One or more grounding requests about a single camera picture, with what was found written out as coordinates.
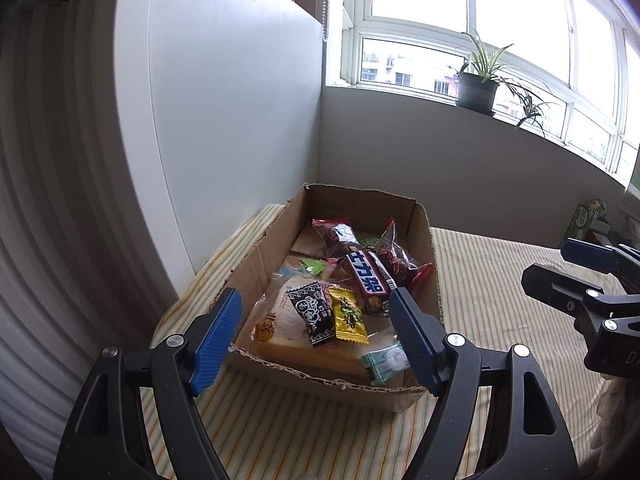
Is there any red date snack packet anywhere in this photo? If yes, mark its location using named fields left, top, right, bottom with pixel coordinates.
left=311, top=218, right=361, bottom=258

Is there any white cabinet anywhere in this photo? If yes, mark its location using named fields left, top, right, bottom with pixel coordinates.
left=92, top=0, right=322, bottom=307

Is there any green box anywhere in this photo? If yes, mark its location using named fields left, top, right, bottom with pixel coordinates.
left=565, top=198, right=606, bottom=240

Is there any striped yellow tablecloth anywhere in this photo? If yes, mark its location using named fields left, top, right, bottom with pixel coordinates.
left=139, top=202, right=626, bottom=480

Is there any white gloved right hand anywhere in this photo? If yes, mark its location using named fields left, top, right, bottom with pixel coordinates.
left=590, top=375, right=639, bottom=466

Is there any green mint candy packet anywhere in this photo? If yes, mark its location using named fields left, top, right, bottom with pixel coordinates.
left=360, top=342, right=410, bottom=386

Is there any Snickers bar brown wrapper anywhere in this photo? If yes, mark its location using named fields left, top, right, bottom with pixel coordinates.
left=346, top=249, right=397, bottom=315

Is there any packaged bread slice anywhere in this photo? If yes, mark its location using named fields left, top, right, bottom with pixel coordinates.
left=238, top=276, right=397, bottom=382

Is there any black red candy packet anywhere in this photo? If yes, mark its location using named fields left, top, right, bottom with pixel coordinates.
left=285, top=281, right=335, bottom=347

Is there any green jelly cup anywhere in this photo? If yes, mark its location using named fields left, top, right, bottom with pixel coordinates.
left=292, top=257, right=328, bottom=278

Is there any brown cardboard box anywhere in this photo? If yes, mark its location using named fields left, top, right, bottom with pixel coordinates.
left=227, top=184, right=440, bottom=413

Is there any red clear snack packet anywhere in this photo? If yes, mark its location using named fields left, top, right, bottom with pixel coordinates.
left=373, top=217, right=434, bottom=290

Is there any yellow candy packet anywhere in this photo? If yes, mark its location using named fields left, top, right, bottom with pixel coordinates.
left=328, top=285, right=370, bottom=344

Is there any potted spider plant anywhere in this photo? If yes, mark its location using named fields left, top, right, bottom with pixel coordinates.
left=456, top=29, right=547, bottom=131

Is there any window frame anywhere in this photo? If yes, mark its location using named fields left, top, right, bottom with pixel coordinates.
left=326, top=0, right=639, bottom=183

